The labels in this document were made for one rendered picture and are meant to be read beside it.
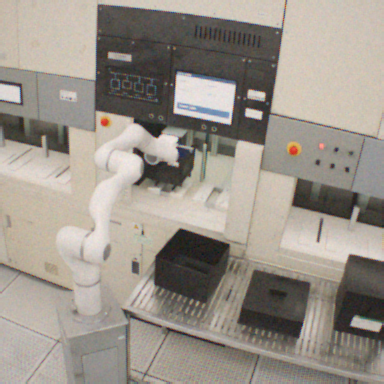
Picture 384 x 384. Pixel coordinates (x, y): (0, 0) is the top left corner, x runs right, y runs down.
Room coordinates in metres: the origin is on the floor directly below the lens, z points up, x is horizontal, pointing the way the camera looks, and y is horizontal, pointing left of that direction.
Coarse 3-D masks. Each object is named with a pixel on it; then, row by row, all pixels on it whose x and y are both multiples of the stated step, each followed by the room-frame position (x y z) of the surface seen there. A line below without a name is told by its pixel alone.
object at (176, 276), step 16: (176, 240) 1.89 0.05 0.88; (192, 240) 1.90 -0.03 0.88; (208, 240) 1.87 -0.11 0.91; (160, 256) 1.73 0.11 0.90; (176, 256) 1.90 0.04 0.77; (192, 256) 1.90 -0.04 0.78; (208, 256) 1.87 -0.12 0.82; (224, 256) 1.75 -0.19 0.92; (160, 272) 1.66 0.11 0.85; (176, 272) 1.63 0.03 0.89; (192, 272) 1.60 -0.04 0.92; (208, 272) 1.80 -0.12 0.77; (224, 272) 1.80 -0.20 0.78; (176, 288) 1.63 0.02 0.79; (192, 288) 1.60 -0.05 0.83; (208, 288) 1.58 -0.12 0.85
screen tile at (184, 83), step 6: (180, 78) 2.09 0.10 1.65; (180, 84) 2.09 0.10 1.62; (186, 84) 2.08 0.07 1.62; (192, 84) 2.08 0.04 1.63; (198, 90) 2.07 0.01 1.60; (180, 96) 2.09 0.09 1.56; (186, 96) 2.08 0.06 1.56; (192, 96) 2.07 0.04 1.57; (198, 96) 2.07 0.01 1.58; (198, 102) 2.07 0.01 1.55
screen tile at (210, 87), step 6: (210, 84) 2.05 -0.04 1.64; (216, 84) 2.04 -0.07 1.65; (210, 90) 2.05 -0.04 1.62; (216, 90) 2.04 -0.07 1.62; (222, 90) 2.04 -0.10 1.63; (228, 96) 2.03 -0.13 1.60; (204, 102) 2.06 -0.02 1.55; (210, 102) 2.05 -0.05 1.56; (216, 102) 2.04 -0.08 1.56; (222, 102) 2.03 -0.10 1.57; (228, 102) 2.03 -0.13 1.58; (228, 108) 2.03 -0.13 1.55
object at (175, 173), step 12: (168, 132) 2.40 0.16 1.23; (180, 132) 2.42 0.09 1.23; (192, 156) 2.44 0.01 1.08; (156, 168) 2.33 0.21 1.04; (168, 168) 2.31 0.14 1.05; (180, 168) 2.29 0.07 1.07; (192, 168) 2.46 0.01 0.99; (156, 180) 2.33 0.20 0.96; (168, 180) 2.31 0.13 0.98; (180, 180) 2.29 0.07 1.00
